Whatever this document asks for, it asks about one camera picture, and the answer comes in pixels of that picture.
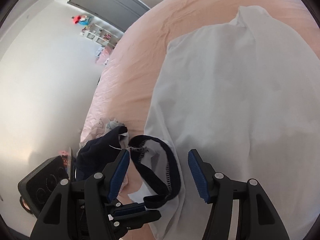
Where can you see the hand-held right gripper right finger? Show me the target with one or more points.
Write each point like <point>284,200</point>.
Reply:
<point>198,177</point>

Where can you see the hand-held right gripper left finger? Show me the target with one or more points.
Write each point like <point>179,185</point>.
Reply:
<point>120,172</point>

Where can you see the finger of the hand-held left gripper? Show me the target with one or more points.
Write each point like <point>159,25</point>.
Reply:
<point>132,208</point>
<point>140,220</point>

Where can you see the pale blue shirt navy trim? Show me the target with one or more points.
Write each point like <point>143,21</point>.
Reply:
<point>225,92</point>

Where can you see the person's left hand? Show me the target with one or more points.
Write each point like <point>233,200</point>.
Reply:
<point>25,203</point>

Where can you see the navy garment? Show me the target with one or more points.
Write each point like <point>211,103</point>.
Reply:
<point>97,150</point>

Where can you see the white cartoon print garment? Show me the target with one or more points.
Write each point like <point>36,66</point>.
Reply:
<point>113,124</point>

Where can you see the pink cartoon print garment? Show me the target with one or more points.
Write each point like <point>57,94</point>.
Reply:
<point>95,130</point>

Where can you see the pink bouquet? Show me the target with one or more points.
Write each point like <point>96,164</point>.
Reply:
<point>105,53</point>

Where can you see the pink bed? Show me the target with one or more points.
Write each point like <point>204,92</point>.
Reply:
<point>150,42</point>

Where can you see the white shelf rack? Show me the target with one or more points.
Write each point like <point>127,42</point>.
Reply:
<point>100,33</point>

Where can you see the red and blue plush toy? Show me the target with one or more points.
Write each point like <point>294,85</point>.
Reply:
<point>81,20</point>

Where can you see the grey door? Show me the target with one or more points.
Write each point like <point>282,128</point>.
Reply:
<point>107,2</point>

